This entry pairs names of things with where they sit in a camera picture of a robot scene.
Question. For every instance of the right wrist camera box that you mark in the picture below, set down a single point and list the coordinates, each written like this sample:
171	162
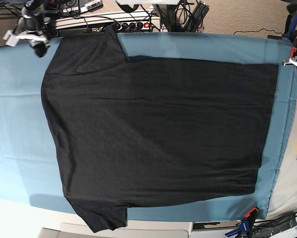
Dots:
10	39

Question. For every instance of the orange blue clamp bottom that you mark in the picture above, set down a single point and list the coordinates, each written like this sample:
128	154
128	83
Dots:
245	227

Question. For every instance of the orange black clamp top right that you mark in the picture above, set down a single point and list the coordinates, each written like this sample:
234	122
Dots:
294	49

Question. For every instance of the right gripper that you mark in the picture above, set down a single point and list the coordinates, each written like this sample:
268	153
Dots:
35	33

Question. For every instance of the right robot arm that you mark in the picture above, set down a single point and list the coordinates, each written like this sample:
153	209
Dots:
34	9

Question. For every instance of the black T-shirt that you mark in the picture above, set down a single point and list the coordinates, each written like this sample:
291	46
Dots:
153	131

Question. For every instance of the white power strip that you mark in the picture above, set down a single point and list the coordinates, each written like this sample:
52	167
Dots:
124	22

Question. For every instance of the black plastic bag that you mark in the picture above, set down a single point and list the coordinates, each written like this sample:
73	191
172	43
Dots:
272	227

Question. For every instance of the blue clamp top right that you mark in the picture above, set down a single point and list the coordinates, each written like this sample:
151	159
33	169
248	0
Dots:
290	32

